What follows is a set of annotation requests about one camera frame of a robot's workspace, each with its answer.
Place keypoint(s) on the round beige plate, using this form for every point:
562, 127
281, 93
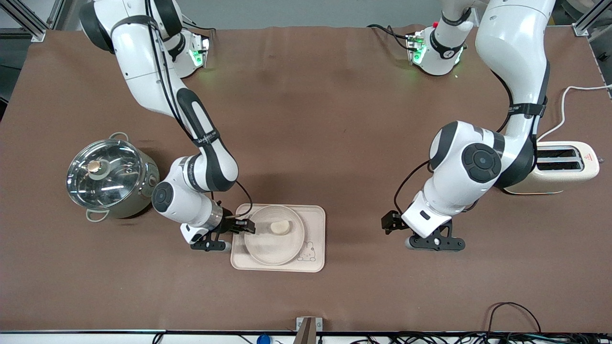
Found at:
272, 248

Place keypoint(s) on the cream two-slot toaster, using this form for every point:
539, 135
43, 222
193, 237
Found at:
564, 179

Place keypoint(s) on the glass pot lid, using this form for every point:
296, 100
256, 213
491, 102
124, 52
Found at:
103, 184

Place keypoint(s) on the beige rabbit print tray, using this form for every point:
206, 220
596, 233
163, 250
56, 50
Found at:
313, 224

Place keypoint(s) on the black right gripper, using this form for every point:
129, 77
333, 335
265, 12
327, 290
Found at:
233, 223

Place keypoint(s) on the grey metal bracket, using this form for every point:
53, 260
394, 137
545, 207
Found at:
306, 329

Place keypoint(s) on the aluminium frame profile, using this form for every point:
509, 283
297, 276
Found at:
28, 24
585, 24

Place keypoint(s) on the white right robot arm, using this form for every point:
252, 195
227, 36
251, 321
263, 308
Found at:
143, 48

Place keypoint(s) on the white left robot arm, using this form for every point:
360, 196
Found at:
511, 48

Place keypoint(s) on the brown table cover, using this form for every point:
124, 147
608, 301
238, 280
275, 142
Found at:
334, 296

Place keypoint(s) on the steel pot with glass lid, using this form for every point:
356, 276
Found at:
134, 203

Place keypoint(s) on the blue round object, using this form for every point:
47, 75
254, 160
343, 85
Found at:
264, 340

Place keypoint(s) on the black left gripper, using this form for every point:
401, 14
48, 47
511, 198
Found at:
393, 221

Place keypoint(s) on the white steamed bun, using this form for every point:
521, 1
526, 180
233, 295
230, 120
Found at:
280, 227

